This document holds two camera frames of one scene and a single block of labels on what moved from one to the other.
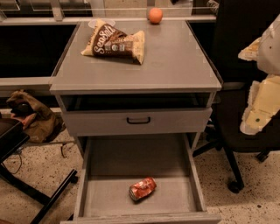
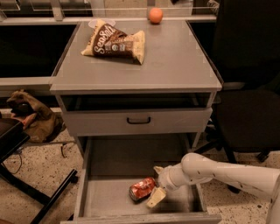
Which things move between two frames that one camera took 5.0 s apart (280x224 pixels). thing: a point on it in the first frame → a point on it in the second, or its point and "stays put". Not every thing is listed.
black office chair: (238, 23) stays put
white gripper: (269, 49) → (164, 178)
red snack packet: (142, 188) stays put
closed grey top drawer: (86, 122) stays put
